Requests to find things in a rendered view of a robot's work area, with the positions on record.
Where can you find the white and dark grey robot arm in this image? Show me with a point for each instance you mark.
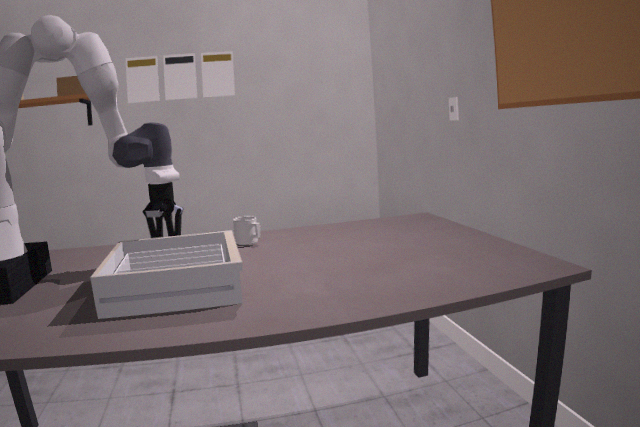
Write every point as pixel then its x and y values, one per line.
pixel 149 145

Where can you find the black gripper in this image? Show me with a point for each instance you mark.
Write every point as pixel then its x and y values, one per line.
pixel 164 192

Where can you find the white mug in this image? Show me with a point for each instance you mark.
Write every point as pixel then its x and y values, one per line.
pixel 244 231

